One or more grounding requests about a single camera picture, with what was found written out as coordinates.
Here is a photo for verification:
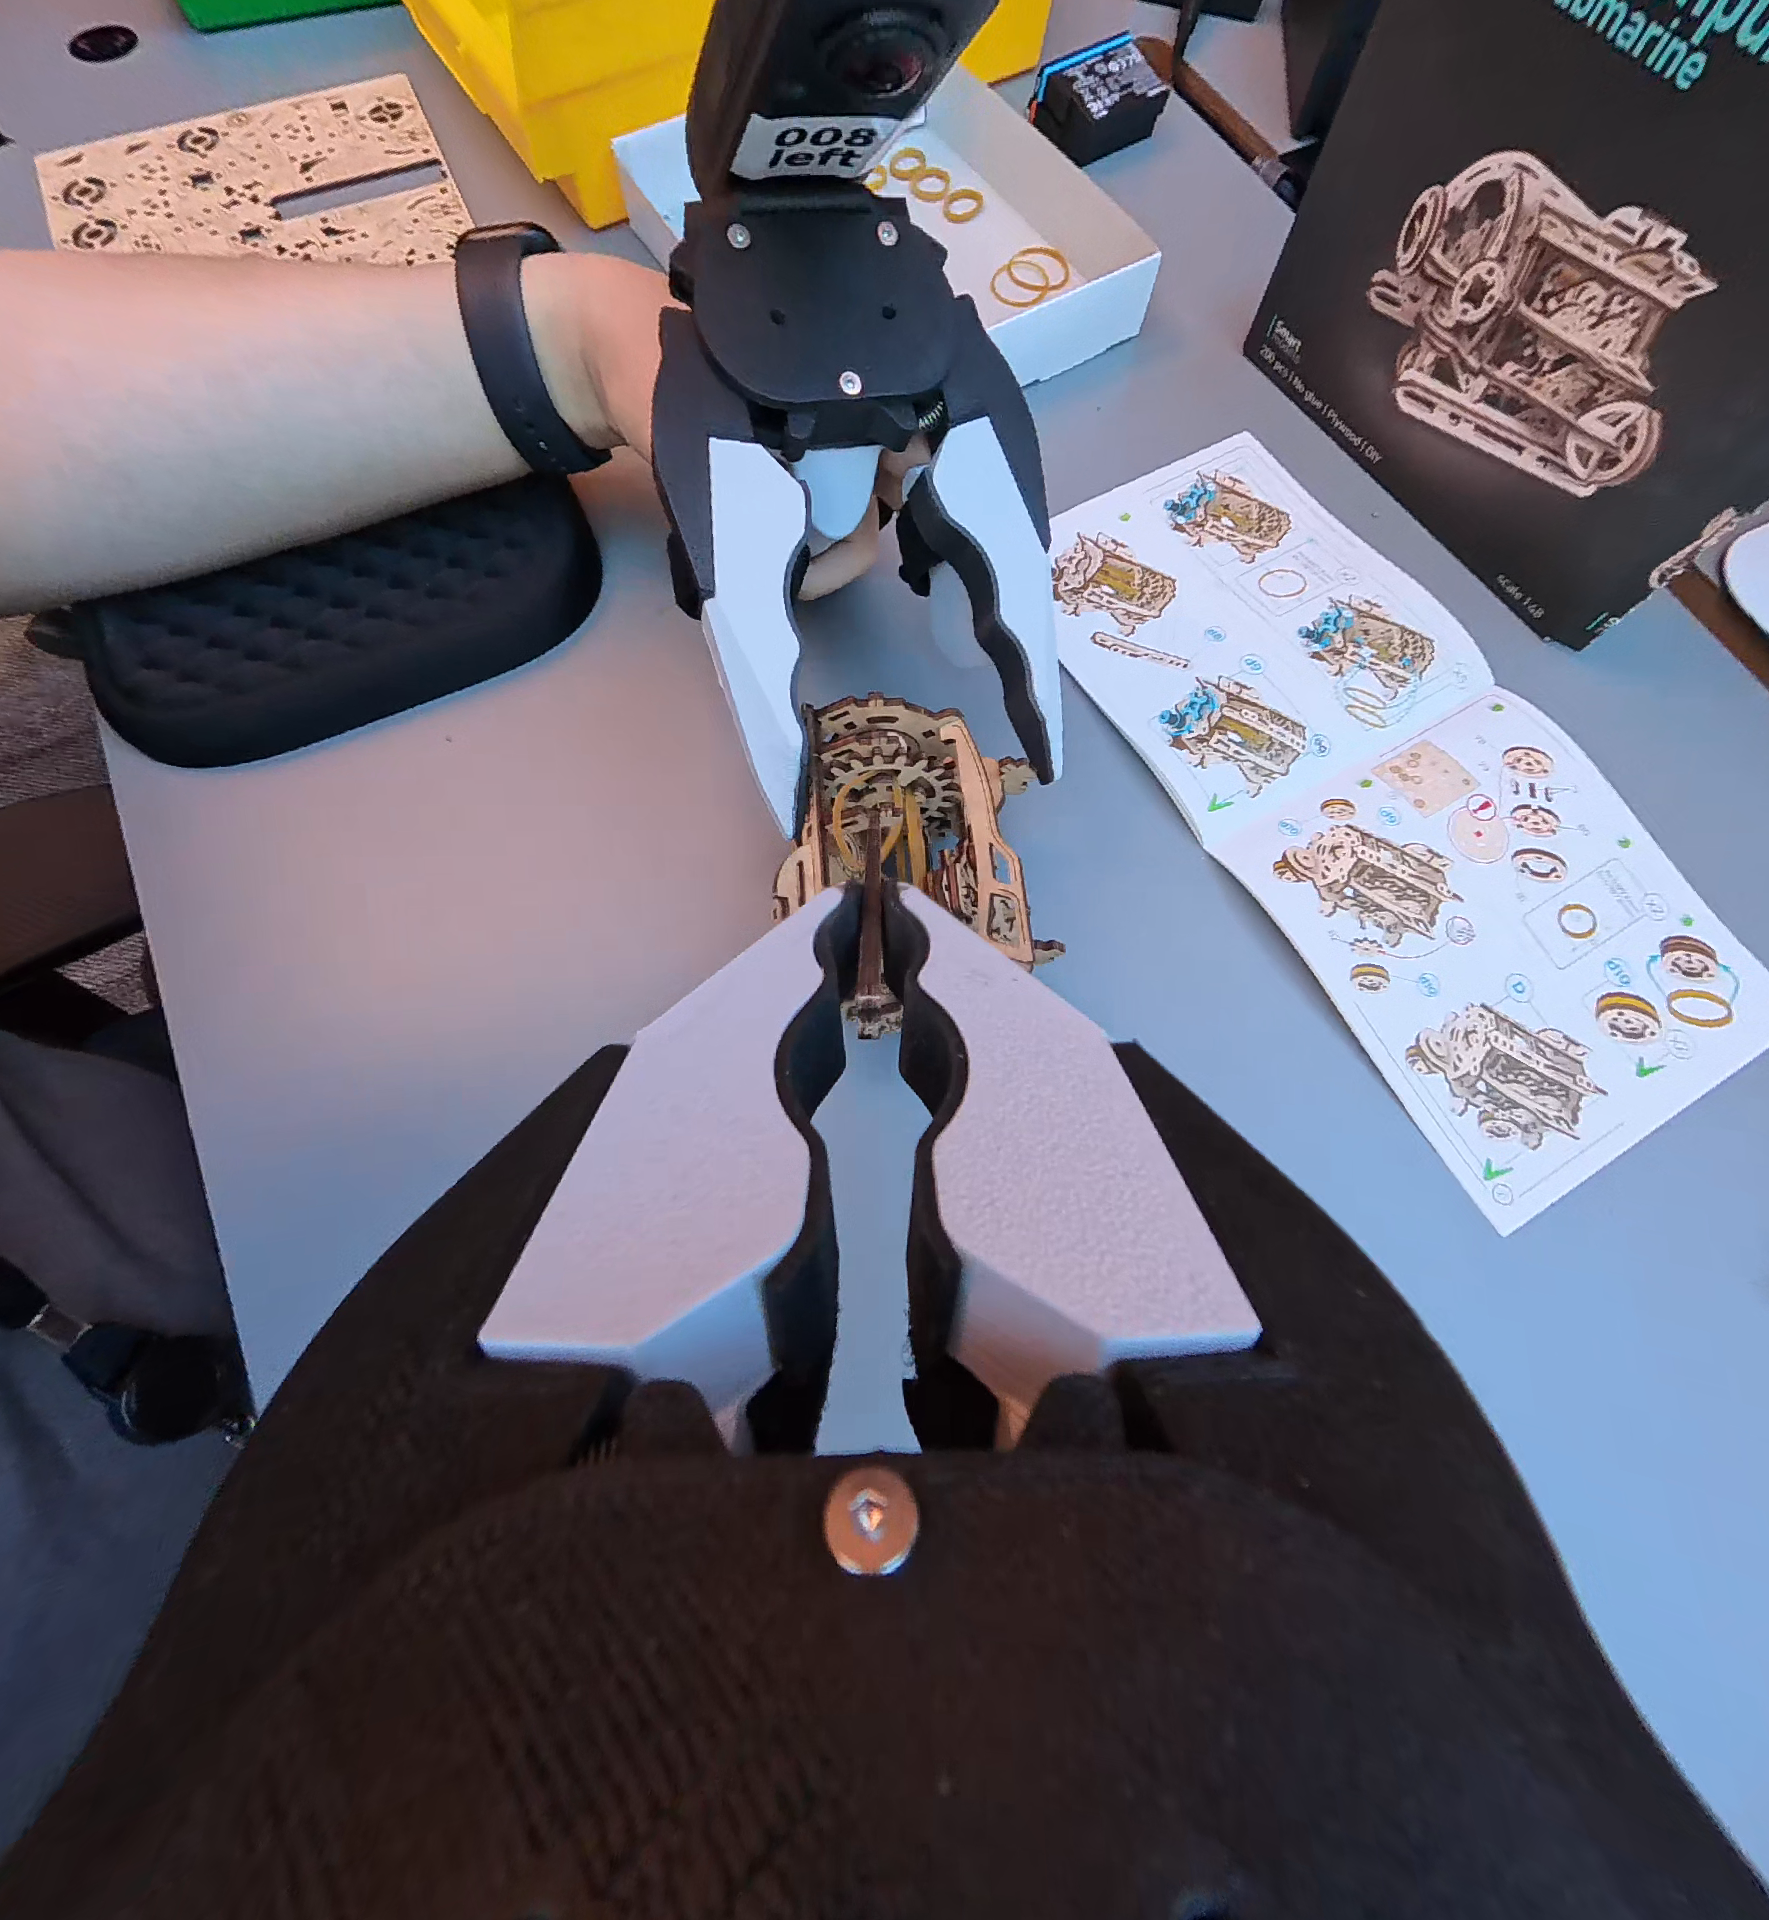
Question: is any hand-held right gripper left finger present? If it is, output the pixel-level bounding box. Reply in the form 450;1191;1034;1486
476;882;843;1453

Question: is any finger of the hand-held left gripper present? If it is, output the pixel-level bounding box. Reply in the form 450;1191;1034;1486
897;412;1069;788
700;432;812;842

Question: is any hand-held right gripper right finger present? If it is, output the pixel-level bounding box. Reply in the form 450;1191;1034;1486
899;882;1263;1445

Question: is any wooden gear model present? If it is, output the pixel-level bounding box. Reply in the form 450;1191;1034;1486
770;693;1069;976

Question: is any wooden axle part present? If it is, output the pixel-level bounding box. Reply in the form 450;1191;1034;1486
839;809;911;1044

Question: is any person's left forearm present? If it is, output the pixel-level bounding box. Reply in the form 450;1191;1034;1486
0;244;534;631

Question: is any black model kit box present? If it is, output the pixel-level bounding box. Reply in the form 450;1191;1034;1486
1240;0;1769;653

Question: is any person's left hand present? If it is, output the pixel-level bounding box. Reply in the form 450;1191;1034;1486
560;253;933;605

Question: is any white shallow cardboard tray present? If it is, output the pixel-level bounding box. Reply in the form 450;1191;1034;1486
611;63;1166;392

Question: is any black wristband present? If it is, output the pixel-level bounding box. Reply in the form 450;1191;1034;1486
452;222;620;480

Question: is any yellow plastic bin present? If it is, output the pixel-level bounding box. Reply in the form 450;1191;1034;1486
401;0;1053;230

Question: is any small black electronic device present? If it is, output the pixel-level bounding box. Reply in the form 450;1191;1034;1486
1026;37;1180;170

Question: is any black padded wrist rest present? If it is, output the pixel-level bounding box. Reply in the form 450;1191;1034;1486
71;478;602;771

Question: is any illustrated instruction booklet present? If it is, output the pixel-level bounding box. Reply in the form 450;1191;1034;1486
1044;430;1769;1241

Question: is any green plastic bin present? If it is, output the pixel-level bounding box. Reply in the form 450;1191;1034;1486
176;0;410;36

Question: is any laser-cut plywood sheet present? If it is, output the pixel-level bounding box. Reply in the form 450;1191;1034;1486
32;72;478;272

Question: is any dark brown chair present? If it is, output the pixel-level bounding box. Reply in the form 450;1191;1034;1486
0;777;155;1012

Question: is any person's grey clothing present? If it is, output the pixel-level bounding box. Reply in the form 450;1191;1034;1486
0;1004;259;1920

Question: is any black strap with buckle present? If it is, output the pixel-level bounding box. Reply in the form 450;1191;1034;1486
0;1224;259;1452

